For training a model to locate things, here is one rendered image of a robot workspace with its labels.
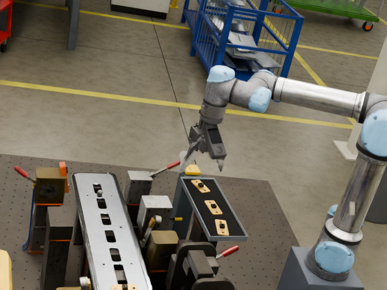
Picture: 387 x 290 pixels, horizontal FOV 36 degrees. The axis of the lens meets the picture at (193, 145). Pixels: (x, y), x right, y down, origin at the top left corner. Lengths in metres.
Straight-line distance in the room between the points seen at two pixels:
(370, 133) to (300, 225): 2.81
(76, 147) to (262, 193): 1.97
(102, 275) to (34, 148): 2.80
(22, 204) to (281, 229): 1.23
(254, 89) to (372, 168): 0.40
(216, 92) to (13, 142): 3.13
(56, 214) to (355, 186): 1.03
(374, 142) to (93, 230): 1.03
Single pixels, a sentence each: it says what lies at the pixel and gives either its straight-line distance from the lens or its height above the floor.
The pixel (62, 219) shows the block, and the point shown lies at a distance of 2.14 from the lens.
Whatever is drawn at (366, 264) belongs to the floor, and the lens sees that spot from 4.30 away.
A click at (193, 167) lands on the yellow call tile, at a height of 1.16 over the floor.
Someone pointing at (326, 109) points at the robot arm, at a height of 1.65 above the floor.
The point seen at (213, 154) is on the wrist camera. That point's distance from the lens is 1.78.
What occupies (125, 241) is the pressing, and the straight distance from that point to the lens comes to 2.13.
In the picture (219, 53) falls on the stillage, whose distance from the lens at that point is 6.12.
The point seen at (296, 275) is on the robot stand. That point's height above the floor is 1.06.
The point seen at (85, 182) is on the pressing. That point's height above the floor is 1.00.
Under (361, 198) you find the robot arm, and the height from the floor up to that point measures 1.48.
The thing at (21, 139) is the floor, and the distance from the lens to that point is 4.78.
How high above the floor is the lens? 2.27
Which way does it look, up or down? 26 degrees down
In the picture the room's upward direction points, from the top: 13 degrees clockwise
